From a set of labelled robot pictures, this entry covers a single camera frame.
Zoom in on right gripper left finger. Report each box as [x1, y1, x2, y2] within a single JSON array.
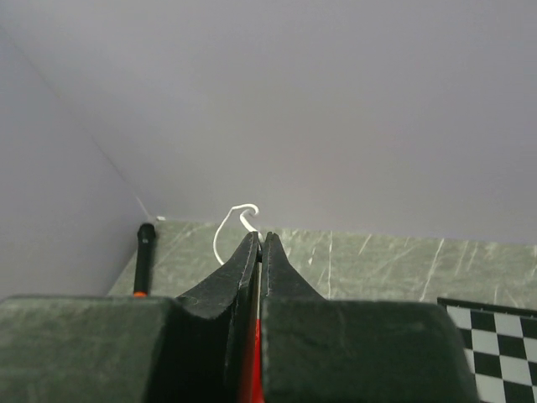
[[1, 233, 259, 402]]

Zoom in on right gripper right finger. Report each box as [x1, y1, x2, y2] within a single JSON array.
[[260, 233, 478, 402]]

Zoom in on white cable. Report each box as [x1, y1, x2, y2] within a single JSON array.
[[212, 204, 260, 266]]

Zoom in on red three-compartment tray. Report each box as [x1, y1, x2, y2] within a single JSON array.
[[238, 272, 264, 403]]

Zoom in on black orange-tipped marker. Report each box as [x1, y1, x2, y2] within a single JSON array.
[[133, 222, 157, 297]]

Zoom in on black white chessboard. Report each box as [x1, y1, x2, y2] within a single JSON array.
[[437, 297, 536, 403]]

